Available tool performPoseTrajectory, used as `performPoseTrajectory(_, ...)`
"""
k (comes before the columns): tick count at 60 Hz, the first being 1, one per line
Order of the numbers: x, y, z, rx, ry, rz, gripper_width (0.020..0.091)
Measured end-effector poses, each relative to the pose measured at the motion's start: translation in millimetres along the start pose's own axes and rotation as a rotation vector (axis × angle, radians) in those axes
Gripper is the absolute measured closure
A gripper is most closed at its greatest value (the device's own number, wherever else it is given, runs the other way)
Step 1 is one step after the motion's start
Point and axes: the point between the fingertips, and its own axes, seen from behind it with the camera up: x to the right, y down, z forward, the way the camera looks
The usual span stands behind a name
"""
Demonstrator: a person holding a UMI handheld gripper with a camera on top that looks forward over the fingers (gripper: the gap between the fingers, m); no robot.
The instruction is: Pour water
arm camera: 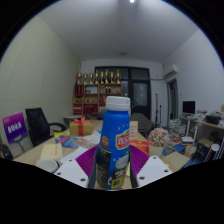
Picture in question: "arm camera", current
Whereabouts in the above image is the white air conditioner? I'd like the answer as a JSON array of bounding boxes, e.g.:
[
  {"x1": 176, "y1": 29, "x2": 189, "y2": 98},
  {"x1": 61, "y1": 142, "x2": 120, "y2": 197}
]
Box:
[{"x1": 163, "y1": 63, "x2": 179, "y2": 79}]

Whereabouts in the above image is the dark glass door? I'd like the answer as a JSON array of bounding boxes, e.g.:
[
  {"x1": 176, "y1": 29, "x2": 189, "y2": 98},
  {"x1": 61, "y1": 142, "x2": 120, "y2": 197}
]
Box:
[{"x1": 94, "y1": 66, "x2": 151, "y2": 121}]

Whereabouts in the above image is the standing orange card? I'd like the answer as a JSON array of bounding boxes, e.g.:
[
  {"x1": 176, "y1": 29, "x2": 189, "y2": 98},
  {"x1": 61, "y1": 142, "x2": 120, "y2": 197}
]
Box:
[{"x1": 129, "y1": 120, "x2": 140, "y2": 141}]

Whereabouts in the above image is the pile of books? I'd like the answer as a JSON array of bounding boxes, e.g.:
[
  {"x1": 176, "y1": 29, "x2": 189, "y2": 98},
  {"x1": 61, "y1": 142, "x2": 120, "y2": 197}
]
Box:
[{"x1": 168, "y1": 118, "x2": 196, "y2": 148}]

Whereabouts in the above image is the wooden side desk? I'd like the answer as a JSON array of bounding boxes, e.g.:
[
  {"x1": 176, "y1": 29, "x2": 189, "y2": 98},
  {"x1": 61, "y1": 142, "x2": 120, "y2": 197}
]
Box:
[{"x1": 179, "y1": 113, "x2": 224, "y2": 134}]

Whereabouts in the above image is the pink flower pot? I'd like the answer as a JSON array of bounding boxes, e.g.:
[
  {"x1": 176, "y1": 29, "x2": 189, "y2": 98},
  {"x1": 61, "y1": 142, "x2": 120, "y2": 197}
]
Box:
[{"x1": 147, "y1": 127, "x2": 171, "y2": 158}]

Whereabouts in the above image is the white round stool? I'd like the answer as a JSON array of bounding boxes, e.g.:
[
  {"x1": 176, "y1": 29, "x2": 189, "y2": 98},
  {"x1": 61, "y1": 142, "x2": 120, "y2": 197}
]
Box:
[{"x1": 203, "y1": 143, "x2": 221, "y2": 161}]

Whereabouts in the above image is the blue drink bottle white cap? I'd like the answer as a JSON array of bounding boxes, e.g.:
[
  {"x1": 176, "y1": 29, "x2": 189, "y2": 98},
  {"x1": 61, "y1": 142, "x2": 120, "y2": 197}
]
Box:
[{"x1": 94, "y1": 95, "x2": 132, "y2": 191}]

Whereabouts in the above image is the black computer monitor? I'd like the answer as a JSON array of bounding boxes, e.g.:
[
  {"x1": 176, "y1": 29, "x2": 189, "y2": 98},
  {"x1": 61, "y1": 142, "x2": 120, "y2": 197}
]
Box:
[{"x1": 182, "y1": 100, "x2": 197, "y2": 115}]

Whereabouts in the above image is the wooden shelf unit with trophies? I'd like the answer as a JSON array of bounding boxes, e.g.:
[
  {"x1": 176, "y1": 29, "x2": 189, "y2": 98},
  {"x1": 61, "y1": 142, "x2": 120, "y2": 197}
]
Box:
[{"x1": 72, "y1": 68, "x2": 123, "y2": 116}]

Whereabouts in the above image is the yellow gift box red ribbon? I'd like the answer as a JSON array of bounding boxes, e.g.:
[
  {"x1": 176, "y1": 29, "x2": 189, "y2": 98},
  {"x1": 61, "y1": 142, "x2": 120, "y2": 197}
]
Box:
[{"x1": 68, "y1": 115, "x2": 94, "y2": 138}]

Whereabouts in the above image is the white book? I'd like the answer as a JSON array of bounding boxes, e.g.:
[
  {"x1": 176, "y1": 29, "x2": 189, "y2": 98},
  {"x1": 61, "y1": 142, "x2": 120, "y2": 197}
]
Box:
[{"x1": 59, "y1": 146, "x2": 88, "y2": 164}]

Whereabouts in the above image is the black office chair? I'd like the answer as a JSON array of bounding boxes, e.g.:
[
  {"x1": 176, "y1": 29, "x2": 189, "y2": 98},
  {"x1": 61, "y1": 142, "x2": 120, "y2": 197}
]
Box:
[{"x1": 25, "y1": 107, "x2": 68, "y2": 148}]

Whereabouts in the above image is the grey office chair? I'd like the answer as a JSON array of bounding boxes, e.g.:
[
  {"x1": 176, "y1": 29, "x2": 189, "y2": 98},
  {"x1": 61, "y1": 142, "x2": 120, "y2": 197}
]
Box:
[{"x1": 129, "y1": 112, "x2": 155, "y2": 138}]

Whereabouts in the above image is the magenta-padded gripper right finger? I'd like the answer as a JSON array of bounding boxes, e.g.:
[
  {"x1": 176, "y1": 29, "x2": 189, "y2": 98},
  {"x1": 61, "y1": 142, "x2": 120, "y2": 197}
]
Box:
[{"x1": 128, "y1": 144, "x2": 175, "y2": 188}]

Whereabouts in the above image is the small round table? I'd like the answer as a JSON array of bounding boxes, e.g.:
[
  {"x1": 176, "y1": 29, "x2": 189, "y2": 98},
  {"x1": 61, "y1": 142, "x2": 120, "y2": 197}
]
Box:
[{"x1": 62, "y1": 114, "x2": 83, "y2": 128}]

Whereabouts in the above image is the purple sign board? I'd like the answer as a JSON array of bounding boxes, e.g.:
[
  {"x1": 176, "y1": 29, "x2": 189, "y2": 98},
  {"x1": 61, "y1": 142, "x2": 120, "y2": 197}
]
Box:
[{"x1": 2, "y1": 112, "x2": 29, "y2": 144}]

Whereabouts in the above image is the red book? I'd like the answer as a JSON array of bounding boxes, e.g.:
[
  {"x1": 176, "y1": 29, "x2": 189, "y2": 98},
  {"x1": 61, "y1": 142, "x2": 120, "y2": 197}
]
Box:
[{"x1": 129, "y1": 139, "x2": 151, "y2": 156}]

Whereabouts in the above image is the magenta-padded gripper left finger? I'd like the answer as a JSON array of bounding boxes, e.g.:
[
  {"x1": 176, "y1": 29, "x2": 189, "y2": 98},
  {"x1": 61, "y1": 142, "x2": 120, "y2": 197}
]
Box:
[{"x1": 54, "y1": 145, "x2": 99, "y2": 189}]

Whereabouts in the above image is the black suitcase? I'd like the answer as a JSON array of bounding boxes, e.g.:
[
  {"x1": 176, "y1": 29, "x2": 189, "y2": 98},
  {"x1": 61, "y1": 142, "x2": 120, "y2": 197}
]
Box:
[{"x1": 0, "y1": 143, "x2": 14, "y2": 161}]

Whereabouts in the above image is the pale yellow notebook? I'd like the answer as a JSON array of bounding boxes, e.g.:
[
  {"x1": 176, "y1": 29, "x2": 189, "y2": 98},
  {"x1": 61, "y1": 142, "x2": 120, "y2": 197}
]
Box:
[{"x1": 39, "y1": 142, "x2": 64, "y2": 161}]

